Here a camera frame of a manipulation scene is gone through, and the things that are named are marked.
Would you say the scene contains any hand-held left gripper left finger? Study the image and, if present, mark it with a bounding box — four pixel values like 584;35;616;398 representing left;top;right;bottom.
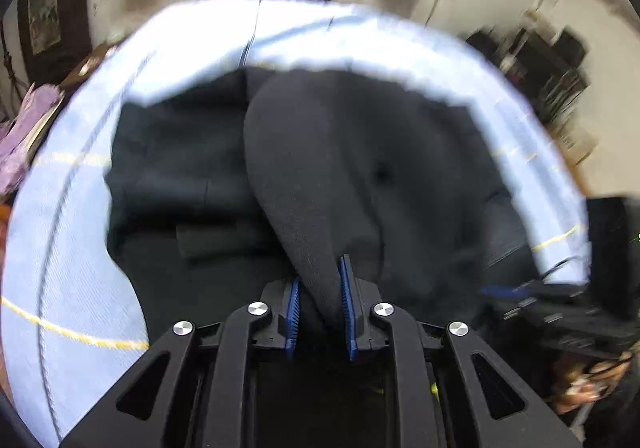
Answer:
60;278;301;448

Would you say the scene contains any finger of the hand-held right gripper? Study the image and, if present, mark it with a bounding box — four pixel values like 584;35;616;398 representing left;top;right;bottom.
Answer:
480;284;540;315

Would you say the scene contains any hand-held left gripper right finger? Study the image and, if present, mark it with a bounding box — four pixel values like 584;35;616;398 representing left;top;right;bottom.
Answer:
337;255;583;448

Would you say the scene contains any black hoodie with yellow zipper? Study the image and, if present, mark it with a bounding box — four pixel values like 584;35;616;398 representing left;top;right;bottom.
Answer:
105;65;556;369

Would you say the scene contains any person's right hand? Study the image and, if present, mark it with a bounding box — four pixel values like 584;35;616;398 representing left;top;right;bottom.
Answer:
554;352;633;415

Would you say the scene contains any dark cluttered desk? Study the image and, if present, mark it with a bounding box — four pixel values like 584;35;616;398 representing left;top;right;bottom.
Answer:
465;25;598;164

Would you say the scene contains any blue striped bed sheet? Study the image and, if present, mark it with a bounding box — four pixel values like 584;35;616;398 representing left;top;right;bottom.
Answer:
0;0;591;448

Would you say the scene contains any purple crumpled cloth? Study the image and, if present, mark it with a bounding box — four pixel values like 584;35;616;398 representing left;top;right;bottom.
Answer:
0;83;66;199

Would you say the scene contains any dark wooden side table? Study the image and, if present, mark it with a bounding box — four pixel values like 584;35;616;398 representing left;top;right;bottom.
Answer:
60;43;121;89

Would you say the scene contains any dark framed wall painting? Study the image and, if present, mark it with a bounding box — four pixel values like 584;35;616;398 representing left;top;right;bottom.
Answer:
17;0;93;84

